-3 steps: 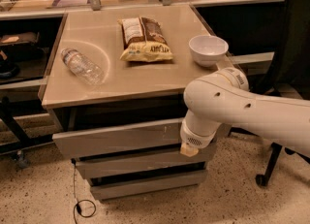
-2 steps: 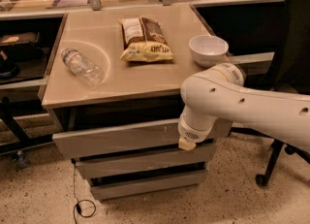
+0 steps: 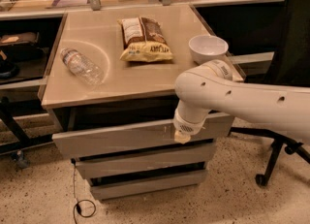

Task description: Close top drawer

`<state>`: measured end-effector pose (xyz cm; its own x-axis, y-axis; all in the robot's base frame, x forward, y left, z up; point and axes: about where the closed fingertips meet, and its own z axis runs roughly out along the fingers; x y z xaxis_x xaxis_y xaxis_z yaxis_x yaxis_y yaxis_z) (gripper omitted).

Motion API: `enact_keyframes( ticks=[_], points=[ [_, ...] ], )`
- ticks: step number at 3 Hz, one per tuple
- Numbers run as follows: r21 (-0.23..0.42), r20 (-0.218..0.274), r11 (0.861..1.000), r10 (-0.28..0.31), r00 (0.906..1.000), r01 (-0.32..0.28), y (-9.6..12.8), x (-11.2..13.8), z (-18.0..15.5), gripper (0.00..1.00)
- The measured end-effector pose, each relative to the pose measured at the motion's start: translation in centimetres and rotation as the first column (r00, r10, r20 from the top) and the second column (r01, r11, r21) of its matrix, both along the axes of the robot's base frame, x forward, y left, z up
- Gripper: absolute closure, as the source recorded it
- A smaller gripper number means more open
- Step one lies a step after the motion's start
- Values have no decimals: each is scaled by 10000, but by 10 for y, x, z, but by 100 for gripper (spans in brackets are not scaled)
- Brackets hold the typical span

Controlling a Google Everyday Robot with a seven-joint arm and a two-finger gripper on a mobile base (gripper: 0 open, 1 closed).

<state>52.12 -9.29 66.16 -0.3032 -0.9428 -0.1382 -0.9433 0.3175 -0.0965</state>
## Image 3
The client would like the yellow foam padded gripper finger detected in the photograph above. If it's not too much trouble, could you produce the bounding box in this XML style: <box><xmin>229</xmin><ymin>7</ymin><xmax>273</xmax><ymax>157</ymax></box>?
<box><xmin>174</xmin><ymin>130</ymin><xmax>191</xmax><ymax>144</ymax></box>

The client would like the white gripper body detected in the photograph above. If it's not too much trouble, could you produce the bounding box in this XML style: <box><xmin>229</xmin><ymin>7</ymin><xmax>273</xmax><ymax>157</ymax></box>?
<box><xmin>173</xmin><ymin>109</ymin><xmax>205</xmax><ymax>135</ymax></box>

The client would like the grey top drawer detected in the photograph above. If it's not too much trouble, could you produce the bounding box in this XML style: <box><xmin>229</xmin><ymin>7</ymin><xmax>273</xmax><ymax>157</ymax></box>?
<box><xmin>52</xmin><ymin>112</ymin><xmax>233</xmax><ymax>160</ymax></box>

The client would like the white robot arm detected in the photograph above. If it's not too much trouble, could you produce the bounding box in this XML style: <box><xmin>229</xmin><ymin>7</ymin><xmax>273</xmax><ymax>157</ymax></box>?
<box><xmin>173</xmin><ymin>60</ymin><xmax>310</xmax><ymax>143</ymax></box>

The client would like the grey middle drawer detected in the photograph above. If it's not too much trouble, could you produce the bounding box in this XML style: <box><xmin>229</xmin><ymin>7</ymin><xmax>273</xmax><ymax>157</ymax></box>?
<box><xmin>77</xmin><ymin>143</ymin><xmax>216</xmax><ymax>178</ymax></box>

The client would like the grey drawer cabinet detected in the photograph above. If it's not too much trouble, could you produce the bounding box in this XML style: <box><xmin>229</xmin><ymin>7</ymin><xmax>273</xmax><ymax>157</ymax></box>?
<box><xmin>42</xmin><ymin>4</ymin><xmax>212</xmax><ymax>113</ymax></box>

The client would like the white bowl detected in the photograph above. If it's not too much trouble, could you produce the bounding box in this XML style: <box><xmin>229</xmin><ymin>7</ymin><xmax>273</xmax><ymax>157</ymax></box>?
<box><xmin>188</xmin><ymin>35</ymin><xmax>229</xmax><ymax>64</ymax></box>

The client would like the brown yellow snack bag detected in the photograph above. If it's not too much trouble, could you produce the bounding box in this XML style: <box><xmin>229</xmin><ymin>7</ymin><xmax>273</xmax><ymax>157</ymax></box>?
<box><xmin>118</xmin><ymin>16</ymin><xmax>173</xmax><ymax>63</ymax></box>

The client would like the black office chair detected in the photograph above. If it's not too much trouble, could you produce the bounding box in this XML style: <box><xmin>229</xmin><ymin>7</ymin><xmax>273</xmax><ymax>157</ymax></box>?
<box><xmin>231</xmin><ymin>0</ymin><xmax>310</xmax><ymax>186</ymax></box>

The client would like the clear plastic water bottle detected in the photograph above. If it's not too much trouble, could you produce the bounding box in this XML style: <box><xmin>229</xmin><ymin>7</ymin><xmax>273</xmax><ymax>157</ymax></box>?
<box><xmin>60</xmin><ymin>48</ymin><xmax>104</xmax><ymax>86</ymax></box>

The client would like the black floor cable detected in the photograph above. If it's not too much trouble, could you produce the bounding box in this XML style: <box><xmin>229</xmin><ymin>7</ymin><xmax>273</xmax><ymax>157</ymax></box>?
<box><xmin>71</xmin><ymin>159</ymin><xmax>98</xmax><ymax>224</ymax></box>

